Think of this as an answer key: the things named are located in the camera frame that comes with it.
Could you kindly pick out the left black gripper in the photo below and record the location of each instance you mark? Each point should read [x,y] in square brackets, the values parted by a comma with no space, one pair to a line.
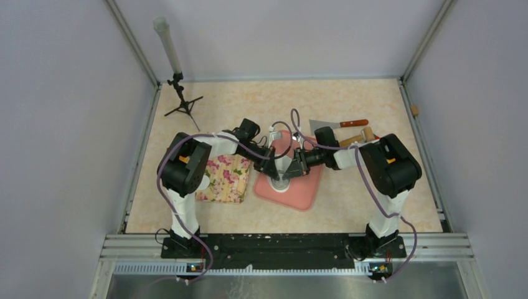
[268,166]

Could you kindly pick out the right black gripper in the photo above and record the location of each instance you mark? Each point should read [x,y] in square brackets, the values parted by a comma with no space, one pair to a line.
[297,167]

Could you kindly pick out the pink silicone mat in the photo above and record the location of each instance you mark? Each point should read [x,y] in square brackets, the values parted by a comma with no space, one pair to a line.
[302,191]

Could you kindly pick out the wooden rolling pin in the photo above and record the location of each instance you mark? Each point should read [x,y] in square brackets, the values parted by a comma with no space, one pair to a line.
[366,135]

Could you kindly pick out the white dough ball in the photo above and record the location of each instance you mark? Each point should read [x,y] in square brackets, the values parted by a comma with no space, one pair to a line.
[281,185]

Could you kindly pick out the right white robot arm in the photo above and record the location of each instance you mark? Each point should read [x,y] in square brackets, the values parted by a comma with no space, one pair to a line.
[387,168]

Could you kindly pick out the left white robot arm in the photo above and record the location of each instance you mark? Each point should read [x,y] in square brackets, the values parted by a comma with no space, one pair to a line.
[181,172]

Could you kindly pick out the floral rectangular tray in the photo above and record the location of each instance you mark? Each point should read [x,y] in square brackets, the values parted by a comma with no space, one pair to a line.
[228,178]

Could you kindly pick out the small cork piece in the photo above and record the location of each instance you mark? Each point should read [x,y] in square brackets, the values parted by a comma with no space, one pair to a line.
[414,110]

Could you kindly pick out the black tripod with tube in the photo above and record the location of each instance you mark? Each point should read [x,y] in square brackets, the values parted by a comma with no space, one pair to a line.
[162,28]

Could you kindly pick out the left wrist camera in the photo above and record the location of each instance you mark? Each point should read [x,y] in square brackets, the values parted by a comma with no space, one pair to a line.
[273,134]

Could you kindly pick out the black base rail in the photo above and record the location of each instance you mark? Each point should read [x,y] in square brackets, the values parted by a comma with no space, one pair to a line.
[282,251]

